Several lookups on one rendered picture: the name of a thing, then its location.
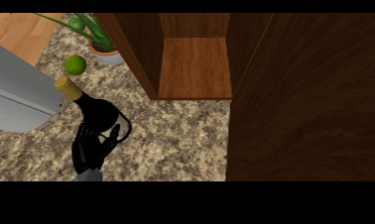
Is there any dark wooden cabinet door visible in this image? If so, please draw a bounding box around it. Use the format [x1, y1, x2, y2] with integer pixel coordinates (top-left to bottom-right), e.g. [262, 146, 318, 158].
[225, 12, 375, 182]

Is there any green lime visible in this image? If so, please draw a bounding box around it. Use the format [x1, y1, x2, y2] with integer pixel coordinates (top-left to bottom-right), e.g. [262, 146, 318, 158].
[64, 55, 91, 76]

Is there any dark wine bottle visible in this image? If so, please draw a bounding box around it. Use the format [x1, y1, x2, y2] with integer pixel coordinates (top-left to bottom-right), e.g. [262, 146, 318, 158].
[54, 75, 134, 145]

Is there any grey appliance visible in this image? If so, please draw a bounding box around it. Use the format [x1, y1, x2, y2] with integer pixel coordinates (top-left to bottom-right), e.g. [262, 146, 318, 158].
[0, 45, 66, 134]

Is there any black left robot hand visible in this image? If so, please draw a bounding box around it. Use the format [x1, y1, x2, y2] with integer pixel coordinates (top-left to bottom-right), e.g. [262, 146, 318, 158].
[72, 121, 122, 175]

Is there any potted green plant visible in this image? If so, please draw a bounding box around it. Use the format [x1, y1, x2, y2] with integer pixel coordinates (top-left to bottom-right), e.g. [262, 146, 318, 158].
[33, 12, 126, 66]

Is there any green apple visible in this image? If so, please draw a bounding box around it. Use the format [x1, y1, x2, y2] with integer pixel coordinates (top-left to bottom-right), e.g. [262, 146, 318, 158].
[69, 17, 89, 31]

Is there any brown wooden cabinet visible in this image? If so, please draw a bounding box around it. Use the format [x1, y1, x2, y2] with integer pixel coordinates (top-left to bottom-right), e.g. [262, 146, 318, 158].
[94, 12, 277, 101]

